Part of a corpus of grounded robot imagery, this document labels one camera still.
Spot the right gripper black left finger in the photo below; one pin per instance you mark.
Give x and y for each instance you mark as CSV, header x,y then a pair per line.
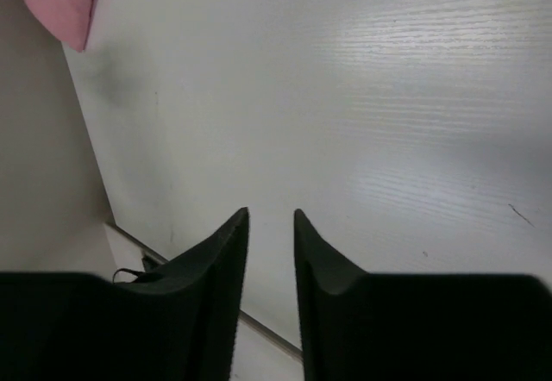
x,y
176,322

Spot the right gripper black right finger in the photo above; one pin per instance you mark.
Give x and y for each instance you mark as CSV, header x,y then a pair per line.
x,y
358,325

